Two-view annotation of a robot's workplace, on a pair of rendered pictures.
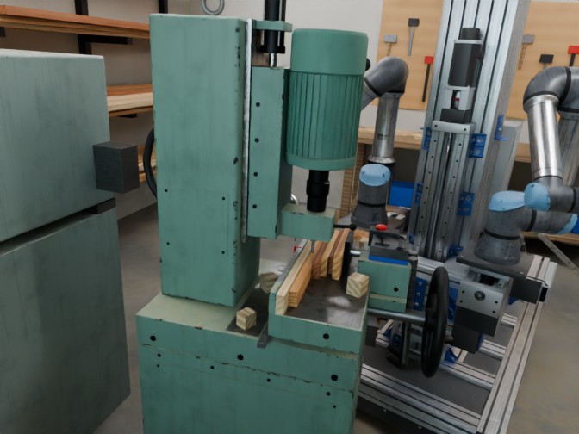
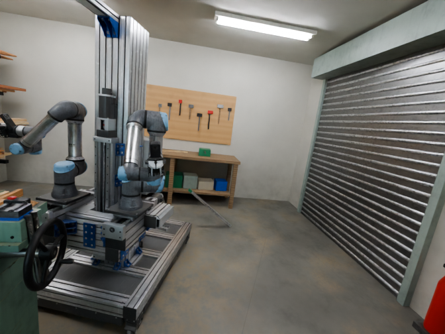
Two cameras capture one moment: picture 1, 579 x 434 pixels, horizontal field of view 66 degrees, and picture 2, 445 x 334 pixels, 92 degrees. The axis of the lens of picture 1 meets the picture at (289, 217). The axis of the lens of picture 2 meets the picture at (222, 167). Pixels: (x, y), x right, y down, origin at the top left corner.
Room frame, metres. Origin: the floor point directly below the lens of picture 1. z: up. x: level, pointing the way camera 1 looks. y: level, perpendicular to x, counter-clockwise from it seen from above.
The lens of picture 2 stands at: (-0.01, -0.66, 1.44)
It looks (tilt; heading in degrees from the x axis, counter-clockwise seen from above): 11 degrees down; 334
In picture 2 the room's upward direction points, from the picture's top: 7 degrees clockwise
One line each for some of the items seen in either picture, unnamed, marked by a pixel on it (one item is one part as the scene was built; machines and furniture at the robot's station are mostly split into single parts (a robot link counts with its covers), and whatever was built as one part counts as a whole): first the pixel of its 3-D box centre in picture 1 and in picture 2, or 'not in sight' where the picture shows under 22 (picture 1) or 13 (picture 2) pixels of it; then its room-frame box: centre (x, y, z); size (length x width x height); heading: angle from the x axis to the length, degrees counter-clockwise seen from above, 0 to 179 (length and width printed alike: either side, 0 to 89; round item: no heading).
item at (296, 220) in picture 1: (307, 224); not in sight; (1.12, -0.05, 1.03); 0.14 x 0.07 x 0.09; 77
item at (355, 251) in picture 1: (358, 252); not in sight; (1.13, -0.20, 0.95); 0.09 x 0.07 x 0.09; 167
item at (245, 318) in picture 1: (245, 318); not in sight; (0.98, 0.09, 0.82); 0.04 x 0.03 x 0.04; 139
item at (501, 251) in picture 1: (499, 243); (130, 199); (1.48, -0.74, 0.87); 0.15 x 0.15 x 0.10
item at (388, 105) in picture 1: (385, 127); (75, 140); (1.87, -0.37, 1.19); 0.15 x 0.12 x 0.55; 161
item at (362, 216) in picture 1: (370, 211); (64, 187); (1.74, -0.33, 0.87); 0.15 x 0.15 x 0.10
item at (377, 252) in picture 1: (388, 243); (14, 207); (1.12, -0.27, 0.99); 0.13 x 0.11 x 0.06; 167
